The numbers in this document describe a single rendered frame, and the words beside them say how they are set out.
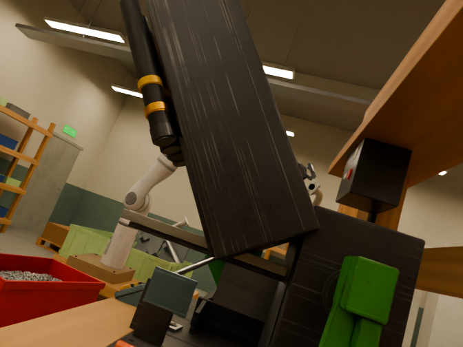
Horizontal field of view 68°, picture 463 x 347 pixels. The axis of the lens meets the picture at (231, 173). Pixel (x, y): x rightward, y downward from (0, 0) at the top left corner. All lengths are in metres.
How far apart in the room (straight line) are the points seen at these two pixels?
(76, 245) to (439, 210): 7.69
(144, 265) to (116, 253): 0.33
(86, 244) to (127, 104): 8.27
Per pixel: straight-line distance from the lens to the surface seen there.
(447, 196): 8.79
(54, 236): 7.07
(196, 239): 0.68
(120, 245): 1.51
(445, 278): 0.81
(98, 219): 9.43
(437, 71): 0.67
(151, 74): 0.66
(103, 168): 9.70
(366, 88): 6.85
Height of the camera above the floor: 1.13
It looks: 11 degrees up
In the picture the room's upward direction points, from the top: 20 degrees clockwise
